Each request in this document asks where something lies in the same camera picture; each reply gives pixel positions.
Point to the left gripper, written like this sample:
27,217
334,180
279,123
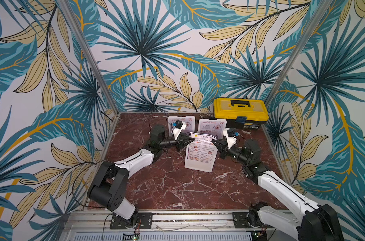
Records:
181,142

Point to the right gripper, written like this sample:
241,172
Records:
227,147

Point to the white menu rack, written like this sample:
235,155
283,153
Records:
198,166
212,126
188,122

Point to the restaurant special menu sheet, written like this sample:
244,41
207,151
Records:
212,127

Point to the pink menu sheet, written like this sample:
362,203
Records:
189,122

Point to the yellow header menu sheet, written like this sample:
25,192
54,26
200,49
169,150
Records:
202,150

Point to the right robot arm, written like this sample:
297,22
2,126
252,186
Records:
309,220

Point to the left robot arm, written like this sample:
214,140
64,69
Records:
109,185

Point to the yellow black toolbox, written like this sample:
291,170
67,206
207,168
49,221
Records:
244,114

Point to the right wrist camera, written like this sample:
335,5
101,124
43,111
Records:
231,135

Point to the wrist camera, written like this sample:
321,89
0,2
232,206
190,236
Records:
177,128
231,135

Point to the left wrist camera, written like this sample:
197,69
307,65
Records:
177,128

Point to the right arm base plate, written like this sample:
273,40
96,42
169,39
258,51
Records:
245,220

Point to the aluminium front rail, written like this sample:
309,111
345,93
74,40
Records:
166,225

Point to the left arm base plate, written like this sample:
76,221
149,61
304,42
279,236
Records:
140,220

